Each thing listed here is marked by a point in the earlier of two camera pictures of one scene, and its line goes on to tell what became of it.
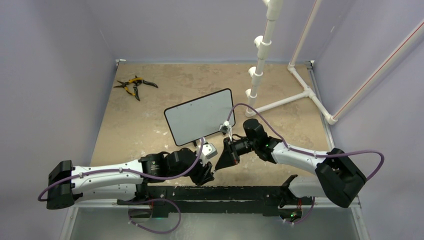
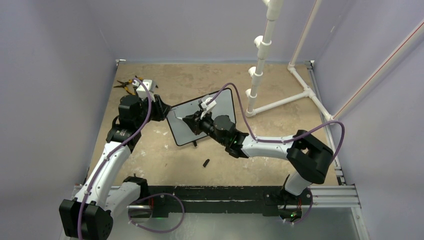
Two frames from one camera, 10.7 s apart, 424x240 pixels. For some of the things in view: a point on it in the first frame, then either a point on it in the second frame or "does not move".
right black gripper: (228, 157) → (194, 124)
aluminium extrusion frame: (322, 203) does not move
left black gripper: (204, 174) → (161, 109)
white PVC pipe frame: (263, 44) does not move
